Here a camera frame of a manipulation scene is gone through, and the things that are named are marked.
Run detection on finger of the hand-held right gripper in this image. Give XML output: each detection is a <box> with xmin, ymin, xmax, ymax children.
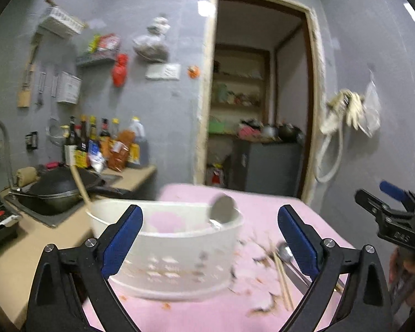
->
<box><xmin>380</xmin><ymin>180</ymin><xmax>415</xmax><ymax>212</ymax></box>
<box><xmin>355</xmin><ymin>189</ymin><xmax>413</xmax><ymax>231</ymax></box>

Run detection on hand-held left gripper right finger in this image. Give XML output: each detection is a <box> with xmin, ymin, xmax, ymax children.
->
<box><xmin>277</xmin><ymin>205</ymin><xmax>395</xmax><ymax>332</ymax></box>

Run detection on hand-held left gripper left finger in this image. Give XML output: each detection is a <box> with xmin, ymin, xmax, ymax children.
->
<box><xmin>25</xmin><ymin>205</ymin><xmax>144</xmax><ymax>332</ymax></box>

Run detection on metal spoon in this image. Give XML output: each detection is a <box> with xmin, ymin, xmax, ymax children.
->
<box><xmin>276</xmin><ymin>241</ymin><xmax>313</xmax><ymax>293</ymax></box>
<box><xmin>209</xmin><ymin>194</ymin><xmax>240</xmax><ymax>232</ymax></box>

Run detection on wooden chopstick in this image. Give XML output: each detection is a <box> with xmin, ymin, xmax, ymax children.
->
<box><xmin>273</xmin><ymin>252</ymin><xmax>294</xmax><ymax>312</ymax></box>
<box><xmin>276</xmin><ymin>256</ymin><xmax>291</xmax><ymax>301</ymax></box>

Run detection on white plastic basket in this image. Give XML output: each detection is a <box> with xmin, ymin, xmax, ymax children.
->
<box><xmin>86</xmin><ymin>197</ymin><xmax>245</xmax><ymax>301</ymax></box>

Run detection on person's right hand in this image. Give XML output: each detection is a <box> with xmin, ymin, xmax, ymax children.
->
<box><xmin>389</xmin><ymin>246</ymin><xmax>415</xmax><ymax>315</ymax></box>

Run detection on grey cabinet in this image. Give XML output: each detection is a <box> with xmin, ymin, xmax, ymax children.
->
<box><xmin>231</xmin><ymin>139</ymin><xmax>304</xmax><ymax>198</ymax></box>

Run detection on black wok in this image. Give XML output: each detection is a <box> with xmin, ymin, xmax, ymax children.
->
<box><xmin>10</xmin><ymin>167</ymin><xmax>132</xmax><ymax>215</ymax></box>

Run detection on clear plastic bag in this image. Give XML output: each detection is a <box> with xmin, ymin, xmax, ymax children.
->
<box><xmin>362</xmin><ymin>70</ymin><xmax>382</xmax><ymax>138</ymax></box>

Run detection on cream rubber gloves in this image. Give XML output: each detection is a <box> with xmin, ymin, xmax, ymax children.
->
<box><xmin>326</xmin><ymin>89</ymin><xmax>366</xmax><ymax>134</ymax></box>

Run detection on pink tablecloth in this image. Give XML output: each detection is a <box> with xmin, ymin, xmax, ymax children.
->
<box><xmin>83</xmin><ymin>183</ymin><xmax>358</xmax><ymax>332</ymax></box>

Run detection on row of condiment bottles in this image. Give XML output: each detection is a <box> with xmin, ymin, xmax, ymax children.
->
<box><xmin>63</xmin><ymin>115</ymin><xmax>150</xmax><ymax>171</ymax></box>

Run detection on dark metal bowl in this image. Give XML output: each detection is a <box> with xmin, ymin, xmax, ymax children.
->
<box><xmin>278</xmin><ymin>122</ymin><xmax>304</xmax><ymax>143</ymax></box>

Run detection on steel pot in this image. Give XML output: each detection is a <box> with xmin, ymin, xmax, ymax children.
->
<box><xmin>260</xmin><ymin>124</ymin><xmax>280</xmax><ymax>139</ymax></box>

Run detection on tan rolled cloth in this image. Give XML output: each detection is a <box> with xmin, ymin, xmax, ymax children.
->
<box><xmin>15</xmin><ymin>167</ymin><xmax>39</xmax><ymax>186</ymax></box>

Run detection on pink cloth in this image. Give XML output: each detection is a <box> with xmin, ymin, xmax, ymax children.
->
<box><xmin>238</xmin><ymin>125</ymin><xmax>262</xmax><ymax>141</ymax></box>

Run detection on hanging metal strainer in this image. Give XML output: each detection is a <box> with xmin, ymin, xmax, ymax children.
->
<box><xmin>46</xmin><ymin>72</ymin><xmax>66</xmax><ymax>146</ymax></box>

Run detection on green box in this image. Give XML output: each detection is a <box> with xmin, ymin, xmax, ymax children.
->
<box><xmin>208</xmin><ymin>117</ymin><xmax>226</xmax><ymax>134</ymax></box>

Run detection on steel faucet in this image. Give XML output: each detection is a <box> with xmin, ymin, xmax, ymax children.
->
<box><xmin>0</xmin><ymin>120</ymin><xmax>15</xmax><ymax>190</ymax></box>

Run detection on red plastic bag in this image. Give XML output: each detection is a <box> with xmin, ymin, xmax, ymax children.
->
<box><xmin>111</xmin><ymin>53</ymin><xmax>130</xmax><ymax>88</ymax></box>

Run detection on hanging metal peeler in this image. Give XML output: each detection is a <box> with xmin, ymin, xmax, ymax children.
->
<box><xmin>37</xmin><ymin>72</ymin><xmax>48</xmax><ymax>107</ymax></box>

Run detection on wooden cupboard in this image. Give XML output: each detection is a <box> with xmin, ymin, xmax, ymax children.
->
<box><xmin>210</xmin><ymin>42</ymin><xmax>271</xmax><ymax>139</ymax></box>

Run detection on wooden hanging board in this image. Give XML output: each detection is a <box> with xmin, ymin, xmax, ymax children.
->
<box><xmin>17</xmin><ymin>34</ymin><xmax>39</xmax><ymax>108</ymax></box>

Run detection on red snack packet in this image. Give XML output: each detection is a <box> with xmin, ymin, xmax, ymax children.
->
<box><xmin>98</xmin><ymin>33</ymin><xmax>122</xmax><ymax>55</ymax></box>

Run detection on clear bag of dried goods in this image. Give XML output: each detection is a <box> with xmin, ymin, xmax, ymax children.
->
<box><xmin>131</xmin><ymin>14</ymin><xmax>170</xmax><ymax>63</ymax></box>

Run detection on white hose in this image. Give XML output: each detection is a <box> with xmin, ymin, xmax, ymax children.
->
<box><xmin>314</xmin><ymin>90</ymin><xmax>346</xmax><ymax>185</ymax></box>

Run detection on wooden spatula handle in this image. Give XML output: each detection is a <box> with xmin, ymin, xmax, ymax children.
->
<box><xmin>70</xmin><ymin>165</ymin><xmax>93</xmax><ymax>209</ymax></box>

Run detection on white wall box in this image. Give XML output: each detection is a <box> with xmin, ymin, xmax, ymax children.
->
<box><xmin>56</xmin><ymin>71</ymin><xmax>83</xmax><ymax>105</ymax></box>

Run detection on pale door frame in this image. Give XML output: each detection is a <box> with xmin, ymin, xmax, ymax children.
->
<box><xmin>193</xmin><ymin>0</ymin><xmax>328</xmax><ymax>205</ymax></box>

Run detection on white wall socket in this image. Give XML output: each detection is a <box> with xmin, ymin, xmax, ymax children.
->
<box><xmin>144</xmin><ymin>62</ymin><xmax>181</xmax><ymax>81</ymax></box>

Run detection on grey wall shelf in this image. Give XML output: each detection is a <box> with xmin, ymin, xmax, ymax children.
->
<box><xmin>75</xmin><ymin>53</ymin><xmax>121</xmax><ymax>69</ymax></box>

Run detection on white wall rack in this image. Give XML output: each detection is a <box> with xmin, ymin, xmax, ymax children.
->
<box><xmin>37</xmin><ymin>0</ymin><xmax>88</xmax><ymax>39</ymax></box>

